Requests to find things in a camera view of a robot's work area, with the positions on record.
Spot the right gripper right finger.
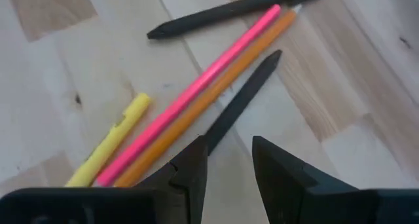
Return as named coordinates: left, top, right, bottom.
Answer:
left=252, top=136, right=378, bottom=224

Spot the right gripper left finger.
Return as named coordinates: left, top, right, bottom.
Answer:
left=136, top=135, right=210, bottom=224

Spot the pink pencil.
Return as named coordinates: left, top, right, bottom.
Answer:
left=94, top=3, right=283, bottom=188

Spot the yellow highlighter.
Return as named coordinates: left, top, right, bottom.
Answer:
left=64, top=92, right=153, bottom=189

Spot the black pencil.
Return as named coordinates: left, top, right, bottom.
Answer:
left=204, top=48, right=283, bottom=156

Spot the matte black pen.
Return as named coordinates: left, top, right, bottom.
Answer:
left=146, top=0, right=329, bottom=41

